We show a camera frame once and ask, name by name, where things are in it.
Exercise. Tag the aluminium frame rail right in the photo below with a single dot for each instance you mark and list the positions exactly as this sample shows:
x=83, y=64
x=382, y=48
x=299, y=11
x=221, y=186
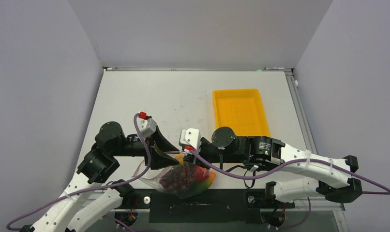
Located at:
x=304, y=125

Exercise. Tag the red tomato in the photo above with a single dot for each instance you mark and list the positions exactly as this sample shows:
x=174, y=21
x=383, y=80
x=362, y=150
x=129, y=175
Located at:
x=200, y=173

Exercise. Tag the clear zip top bag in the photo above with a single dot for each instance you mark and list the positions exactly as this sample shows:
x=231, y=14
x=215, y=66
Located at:
x=151, y=177

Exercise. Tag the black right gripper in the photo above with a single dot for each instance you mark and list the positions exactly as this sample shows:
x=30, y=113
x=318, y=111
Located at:
x=202, y=144

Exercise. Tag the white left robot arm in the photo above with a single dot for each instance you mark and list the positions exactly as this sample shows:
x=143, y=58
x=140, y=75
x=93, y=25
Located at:
x=85, y=199

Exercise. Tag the yellow plastic tray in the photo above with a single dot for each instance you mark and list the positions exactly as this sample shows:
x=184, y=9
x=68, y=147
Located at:
x=241, y=110

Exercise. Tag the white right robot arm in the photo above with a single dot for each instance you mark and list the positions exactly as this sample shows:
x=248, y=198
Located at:
x=321, y=176

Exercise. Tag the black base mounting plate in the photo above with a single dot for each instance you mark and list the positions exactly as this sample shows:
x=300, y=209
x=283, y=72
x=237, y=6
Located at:
x=212, y=206

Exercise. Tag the red grape bunch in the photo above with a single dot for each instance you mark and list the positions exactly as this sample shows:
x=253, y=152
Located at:
x=177, y=180

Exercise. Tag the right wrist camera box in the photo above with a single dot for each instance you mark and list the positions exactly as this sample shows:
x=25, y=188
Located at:
x=190, y=137

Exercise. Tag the green orange mango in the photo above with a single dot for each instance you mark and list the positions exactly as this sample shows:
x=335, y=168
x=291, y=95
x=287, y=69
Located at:
x=199, y=187

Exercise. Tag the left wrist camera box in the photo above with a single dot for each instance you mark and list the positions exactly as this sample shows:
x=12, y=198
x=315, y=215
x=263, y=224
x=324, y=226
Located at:
x=146, y=125

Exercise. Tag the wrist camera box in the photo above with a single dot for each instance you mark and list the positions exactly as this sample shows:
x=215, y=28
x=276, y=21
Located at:
x=190, y=137
x=146, y=125

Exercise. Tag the aluminium frame rail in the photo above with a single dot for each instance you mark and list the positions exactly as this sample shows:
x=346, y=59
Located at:
x=140, y=69
x=304, y=125

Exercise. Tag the aluminium frame rail back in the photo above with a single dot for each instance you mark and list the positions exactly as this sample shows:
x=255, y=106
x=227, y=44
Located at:
x=140, y=69

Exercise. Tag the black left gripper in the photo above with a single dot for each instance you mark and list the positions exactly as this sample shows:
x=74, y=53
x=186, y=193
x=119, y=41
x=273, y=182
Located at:
x=161, y=142

